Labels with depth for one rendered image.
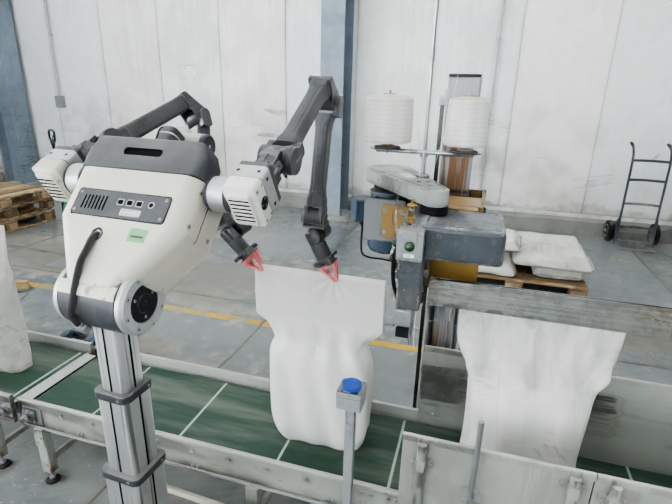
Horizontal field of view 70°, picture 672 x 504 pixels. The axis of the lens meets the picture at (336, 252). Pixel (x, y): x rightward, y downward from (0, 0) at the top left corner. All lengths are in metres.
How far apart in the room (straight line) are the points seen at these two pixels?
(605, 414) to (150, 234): 1.71
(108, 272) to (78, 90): 7.86
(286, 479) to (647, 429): 1.33
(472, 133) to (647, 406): 1.18
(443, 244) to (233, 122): 6.21
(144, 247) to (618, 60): 6.05
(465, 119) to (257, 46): 5.79
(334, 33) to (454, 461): 5.47
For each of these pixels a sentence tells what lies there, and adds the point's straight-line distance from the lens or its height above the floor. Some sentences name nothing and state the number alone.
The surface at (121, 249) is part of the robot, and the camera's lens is 1.23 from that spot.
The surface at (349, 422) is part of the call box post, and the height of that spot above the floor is 0.72.
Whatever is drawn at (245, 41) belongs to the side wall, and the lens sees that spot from 7.30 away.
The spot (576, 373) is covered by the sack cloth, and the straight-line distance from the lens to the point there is 1.73.
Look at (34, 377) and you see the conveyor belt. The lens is 2.72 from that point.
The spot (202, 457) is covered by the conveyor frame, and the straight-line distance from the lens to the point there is 2.07.
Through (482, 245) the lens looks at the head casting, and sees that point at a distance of 1.40.
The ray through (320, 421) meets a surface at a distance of 1.92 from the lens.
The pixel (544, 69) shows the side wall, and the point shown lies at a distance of 6.54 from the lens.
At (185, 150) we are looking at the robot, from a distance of 1.27.
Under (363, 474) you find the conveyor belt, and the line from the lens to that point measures 1.91.
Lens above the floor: 1.70
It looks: 19 degrees down
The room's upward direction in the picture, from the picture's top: 1 degrees clockwise
